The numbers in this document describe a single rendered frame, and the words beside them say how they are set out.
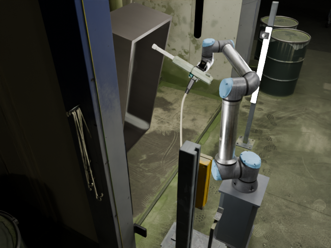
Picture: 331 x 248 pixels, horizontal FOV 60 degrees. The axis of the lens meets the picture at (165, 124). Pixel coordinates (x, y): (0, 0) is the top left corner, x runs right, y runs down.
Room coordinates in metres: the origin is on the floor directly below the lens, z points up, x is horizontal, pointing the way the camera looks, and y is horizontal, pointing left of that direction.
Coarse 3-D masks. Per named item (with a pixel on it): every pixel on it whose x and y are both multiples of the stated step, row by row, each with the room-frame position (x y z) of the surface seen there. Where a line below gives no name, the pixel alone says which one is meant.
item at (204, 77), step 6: (156, 48) 1.93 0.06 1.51; (168, 54) 1.90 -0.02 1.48; (174, 60) 1.86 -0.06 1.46; (180, 60) 1.85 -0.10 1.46; (180, 66) 1.84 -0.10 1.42; (186, 66) 1.82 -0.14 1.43; (192, 66) 1.82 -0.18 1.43; (192, 72) 1.80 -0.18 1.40; (198, 72) 1.78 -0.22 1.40; (192, 78) 1.80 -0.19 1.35; (198, 78) 1.78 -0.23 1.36; (204, 78) 1.75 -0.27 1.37; (210, 78) 1.75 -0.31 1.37; (192, 84) 1.80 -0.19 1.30; (186, 90) 1.82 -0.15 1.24
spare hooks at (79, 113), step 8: (80, 104) 1.03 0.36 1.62; (72, 112) 0.99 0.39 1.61; (80, 112) 1.01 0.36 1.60; (80, 120) 1.01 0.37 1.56; (80, 128) 1.00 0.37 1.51; (88, 128) 1.03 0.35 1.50; (80, 144) 1.00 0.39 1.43; (88, 160) 0.98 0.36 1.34; (88, 176) 1.05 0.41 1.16; (88, 184) 1.01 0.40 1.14; (96, 192) 0.98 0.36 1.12
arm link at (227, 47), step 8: (224, 40) 2.11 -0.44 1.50; (224, 48) 2.03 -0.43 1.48; (232, 48) 1.98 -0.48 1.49; (232, 56) 1.88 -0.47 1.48; (240, 56) 1.88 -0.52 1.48; (232, 64) 1.82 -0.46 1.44; (240, 64) 1.75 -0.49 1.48; (240, 72) 1.68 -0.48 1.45; (248, 72) 1.61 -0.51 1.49; (248, 80) 1.52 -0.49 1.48; (256, 80) 1.54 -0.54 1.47; (256, 88) 1.51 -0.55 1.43
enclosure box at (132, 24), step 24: (120, 24) 1.96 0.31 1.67; (144, 24) 2.04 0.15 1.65; (168, 24) 2.30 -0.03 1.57; (120, 48) 1.79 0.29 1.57; (144, 48) 2.40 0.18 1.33; (120, 72) 1.80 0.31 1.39; (144, 72) 2.41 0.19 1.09; (120, 96) 1.81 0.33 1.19; (144, 96) 2.41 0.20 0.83; (144, 120) 2.42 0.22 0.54
